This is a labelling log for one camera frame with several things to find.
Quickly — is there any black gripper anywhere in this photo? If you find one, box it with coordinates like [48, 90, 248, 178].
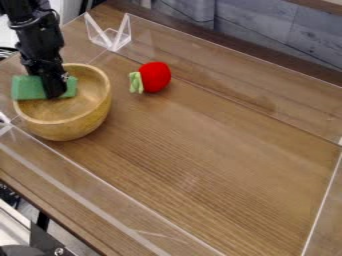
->
[9, 11, 68, 99]

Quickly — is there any green rectangular block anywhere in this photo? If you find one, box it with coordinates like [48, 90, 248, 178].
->
[10, 75, 77, 101]

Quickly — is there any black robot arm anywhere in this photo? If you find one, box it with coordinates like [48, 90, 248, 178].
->
[0, 0, 66, 99]

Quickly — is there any brown wooden bowl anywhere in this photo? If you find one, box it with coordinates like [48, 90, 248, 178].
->
[13, 63, 112, 141]

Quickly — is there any red plush strawberry toy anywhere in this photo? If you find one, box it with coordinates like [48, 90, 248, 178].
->
[128, 62, 171, 94]

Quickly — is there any black device under table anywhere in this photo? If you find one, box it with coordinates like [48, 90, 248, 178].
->
[0, 228, 78, 256]

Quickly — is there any clear acrylic corner bracket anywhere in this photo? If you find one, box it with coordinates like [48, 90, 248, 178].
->
[84, 13, 132, 52]

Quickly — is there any clear acrylic tray wall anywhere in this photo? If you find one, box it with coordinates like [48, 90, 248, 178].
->
[0, 112, 224, 256]

